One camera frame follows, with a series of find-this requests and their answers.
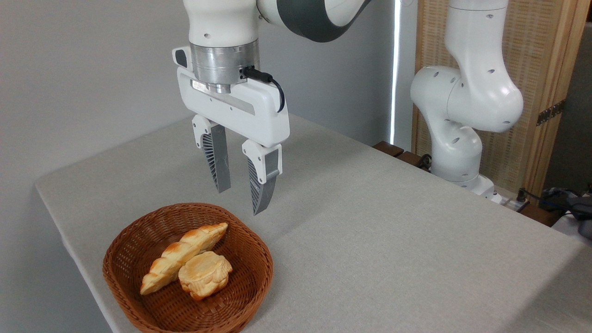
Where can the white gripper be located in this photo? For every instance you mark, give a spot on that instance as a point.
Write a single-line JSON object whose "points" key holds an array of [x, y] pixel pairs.
{"points": [[259, 115]]}

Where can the long golden bread loaf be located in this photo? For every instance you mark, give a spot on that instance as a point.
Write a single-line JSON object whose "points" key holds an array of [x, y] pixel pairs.
{"points": [[180, 254]]}

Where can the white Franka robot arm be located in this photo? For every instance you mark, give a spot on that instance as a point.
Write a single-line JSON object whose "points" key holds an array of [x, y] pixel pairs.
{"points": [[476, 92]]}

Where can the round golden bread bun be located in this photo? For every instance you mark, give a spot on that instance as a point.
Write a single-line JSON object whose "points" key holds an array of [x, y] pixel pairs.
{"points": [[206, 275]]}

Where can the brown wicker basket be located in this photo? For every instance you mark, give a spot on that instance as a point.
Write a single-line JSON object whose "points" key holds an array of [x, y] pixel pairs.
{"points": [[138, 245]]}

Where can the dark brown wooden block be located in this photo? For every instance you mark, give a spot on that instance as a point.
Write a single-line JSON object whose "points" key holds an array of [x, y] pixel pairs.
{"points": [[388, 149], [411, 159]]}

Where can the grey tablecloth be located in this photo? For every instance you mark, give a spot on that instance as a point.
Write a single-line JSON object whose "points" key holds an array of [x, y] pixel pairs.
{"points": [[370, 249]]}

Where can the dark metal screen hinge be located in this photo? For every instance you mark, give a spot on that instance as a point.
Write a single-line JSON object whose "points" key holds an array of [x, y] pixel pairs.
{"points": [[550, 112]]}

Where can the wooden rattan folding screen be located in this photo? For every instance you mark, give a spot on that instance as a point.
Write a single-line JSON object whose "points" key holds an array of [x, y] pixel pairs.
{"points": [[541, 55]]}

